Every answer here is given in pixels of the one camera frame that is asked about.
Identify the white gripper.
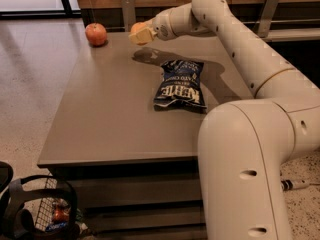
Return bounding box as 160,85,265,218
129,8,176,45

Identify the orange fruit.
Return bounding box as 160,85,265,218
129,22,148,45

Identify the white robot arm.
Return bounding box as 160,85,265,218
129,0,320,240

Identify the red apple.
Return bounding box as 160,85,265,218
85,23,107,46

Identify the blue kettle chips bag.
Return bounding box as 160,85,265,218
153,60,206,109

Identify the grey drawer cabinet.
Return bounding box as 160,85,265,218
38,33,250,240

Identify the red snack in basket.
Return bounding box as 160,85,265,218
52,206,70,224

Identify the left metal bracket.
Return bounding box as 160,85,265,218
121,0,136,32

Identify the metal bracket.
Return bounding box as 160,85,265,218
121,0,136,32
253,0,280,38

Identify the right metal bracket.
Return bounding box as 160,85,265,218
253,0,280,38

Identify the striped cable plug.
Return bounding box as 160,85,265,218
281,180,310,191

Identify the black wire basket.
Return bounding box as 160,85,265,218
0,162,80,240

